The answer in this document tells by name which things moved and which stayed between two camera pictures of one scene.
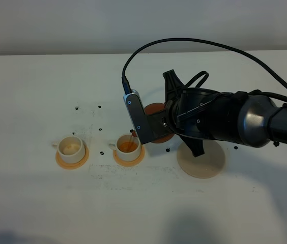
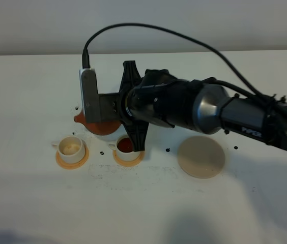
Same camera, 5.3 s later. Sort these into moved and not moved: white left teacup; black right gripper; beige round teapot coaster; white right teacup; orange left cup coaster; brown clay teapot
Moved: brown clay teapot; black right gripper
Not moved: white left teacup; white right teacup; orange left cup coaster; beige round teapot coaster
